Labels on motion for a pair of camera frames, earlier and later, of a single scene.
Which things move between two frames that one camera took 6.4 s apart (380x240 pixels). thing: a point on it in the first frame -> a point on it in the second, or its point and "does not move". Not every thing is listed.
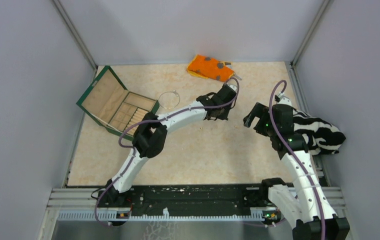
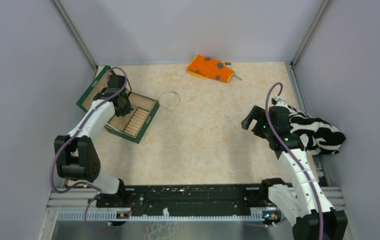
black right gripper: [261, 111] does not move
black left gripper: [223, 116] -> [128, 108]
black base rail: [231, 198] does not move
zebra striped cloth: [321, 137] does not move
